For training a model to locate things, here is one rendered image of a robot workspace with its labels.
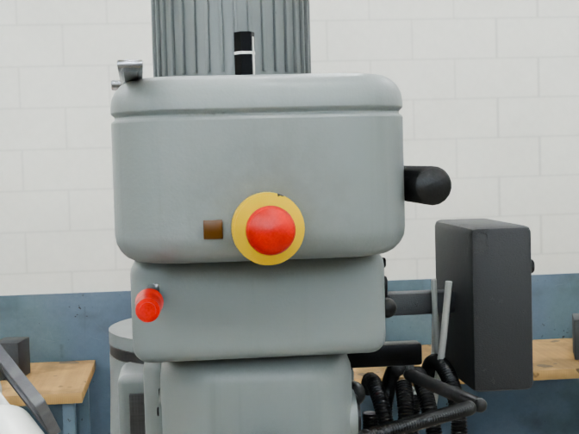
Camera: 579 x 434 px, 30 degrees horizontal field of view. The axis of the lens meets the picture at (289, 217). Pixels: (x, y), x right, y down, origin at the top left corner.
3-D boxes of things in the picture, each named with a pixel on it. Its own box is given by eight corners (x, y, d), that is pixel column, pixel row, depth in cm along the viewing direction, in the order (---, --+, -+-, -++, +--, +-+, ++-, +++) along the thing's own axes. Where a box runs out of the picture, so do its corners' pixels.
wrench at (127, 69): (155, 68, 84) (155, 57, 84) (103, 69, 83) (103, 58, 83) (152, 89, 108) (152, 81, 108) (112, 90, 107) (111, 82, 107)
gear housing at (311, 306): (392, 354, 102) (389, 249, 101) (131, 366, 100) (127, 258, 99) (339, 307, 135) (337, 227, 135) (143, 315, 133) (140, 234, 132)
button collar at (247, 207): (306, 263, 89) (303, 191, 89) (233, 266, 89) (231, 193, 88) (302, 262, 91) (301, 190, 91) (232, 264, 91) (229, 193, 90)
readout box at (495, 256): (544, 389, 138) (541, 225, 136) (474, 393, 137) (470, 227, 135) (497, 361, 157) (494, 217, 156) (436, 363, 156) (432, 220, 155)
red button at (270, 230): (297, 255, 86) (295, 205, 86) (247, 257, 86) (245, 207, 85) (293, 251, 89) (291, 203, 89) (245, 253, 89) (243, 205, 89)
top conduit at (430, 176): (452, 205, 95) (451, 164, 95) (406, 206, 95) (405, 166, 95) (364, 191, 140) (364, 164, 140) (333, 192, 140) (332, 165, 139)
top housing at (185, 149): (420, 257, 92) (416, 69, 91) (110, 269, 90) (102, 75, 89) (339, 226, 139) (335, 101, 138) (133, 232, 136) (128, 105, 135)
